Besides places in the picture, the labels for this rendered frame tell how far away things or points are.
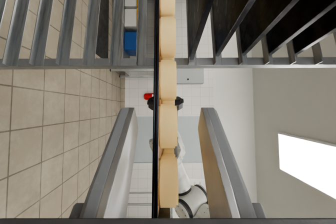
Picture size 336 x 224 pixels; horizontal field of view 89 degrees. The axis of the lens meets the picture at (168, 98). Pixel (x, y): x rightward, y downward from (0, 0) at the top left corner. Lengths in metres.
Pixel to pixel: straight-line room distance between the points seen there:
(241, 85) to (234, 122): 0.87
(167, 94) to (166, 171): 0.08
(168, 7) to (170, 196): 0.22
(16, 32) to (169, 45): 0.72
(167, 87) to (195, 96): 3.74
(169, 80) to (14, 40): 0.73
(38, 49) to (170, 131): 0.67
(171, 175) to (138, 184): 4.08
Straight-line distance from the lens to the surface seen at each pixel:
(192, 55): 0.59
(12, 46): 0.85
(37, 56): 0.78
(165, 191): 0.18
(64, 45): 0.74
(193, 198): 0.76
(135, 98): 3.93
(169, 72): 0.19
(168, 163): 0.19
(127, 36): 3.58
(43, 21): 0.84
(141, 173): 4.15
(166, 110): 0.18
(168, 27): 0.21
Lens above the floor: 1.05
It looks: level
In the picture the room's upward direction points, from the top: 90 degrees clockwise
